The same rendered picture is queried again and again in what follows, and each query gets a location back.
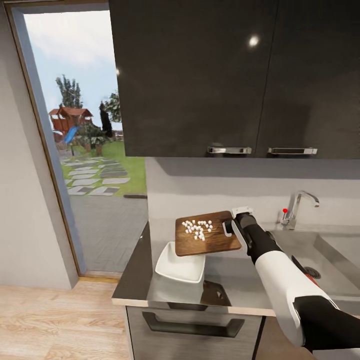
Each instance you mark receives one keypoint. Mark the cutting board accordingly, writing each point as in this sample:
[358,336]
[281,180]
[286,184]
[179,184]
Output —
[213,241]

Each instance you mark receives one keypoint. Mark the parer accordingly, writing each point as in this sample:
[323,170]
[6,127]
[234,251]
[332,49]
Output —
[304,271]

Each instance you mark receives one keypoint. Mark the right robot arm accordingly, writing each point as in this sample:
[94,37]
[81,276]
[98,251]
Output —
[307,316]

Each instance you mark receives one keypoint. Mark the cabinet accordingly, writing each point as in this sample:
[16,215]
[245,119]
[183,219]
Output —
[270,79]

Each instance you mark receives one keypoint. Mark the bowl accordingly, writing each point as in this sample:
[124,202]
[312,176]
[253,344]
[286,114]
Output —
[187,269]

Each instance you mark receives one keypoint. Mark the dishwasher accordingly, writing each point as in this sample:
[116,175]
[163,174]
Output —
[179,334]

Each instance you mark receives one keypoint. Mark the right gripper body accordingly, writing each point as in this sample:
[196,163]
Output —
[228,226]

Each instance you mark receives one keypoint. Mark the fixed window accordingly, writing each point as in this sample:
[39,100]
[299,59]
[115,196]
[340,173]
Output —
[66,53]

